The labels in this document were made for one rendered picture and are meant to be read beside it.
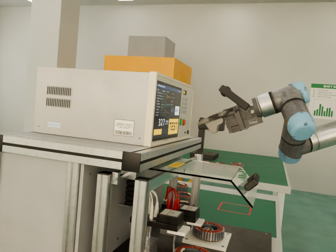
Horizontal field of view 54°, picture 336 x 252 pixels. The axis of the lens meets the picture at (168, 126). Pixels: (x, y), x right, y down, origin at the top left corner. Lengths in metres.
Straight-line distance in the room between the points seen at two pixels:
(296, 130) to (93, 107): 0.58
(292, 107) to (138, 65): 3.92
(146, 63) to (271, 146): 2.83
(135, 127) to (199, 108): 5.50
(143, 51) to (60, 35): 1.21
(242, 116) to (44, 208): 0.66
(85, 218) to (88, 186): 0.08
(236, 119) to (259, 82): 5.19
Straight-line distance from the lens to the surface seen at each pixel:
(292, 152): 1.11
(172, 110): 1.05
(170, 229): 0.97
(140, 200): 0.80
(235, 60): 6.37
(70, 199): 0.87
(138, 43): 5.16
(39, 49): 5.11
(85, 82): 0.99
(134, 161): 0.76
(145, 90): 0.90
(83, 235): 0.91
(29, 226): 0.98
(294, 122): 1.01
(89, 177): 0.87
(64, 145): 0.85
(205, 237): 1.19
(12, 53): 8.68
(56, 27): 5.00
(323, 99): 6.30
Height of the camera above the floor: 1.22
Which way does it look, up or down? 3 degrees down
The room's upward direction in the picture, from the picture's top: 5 degrees clockwise
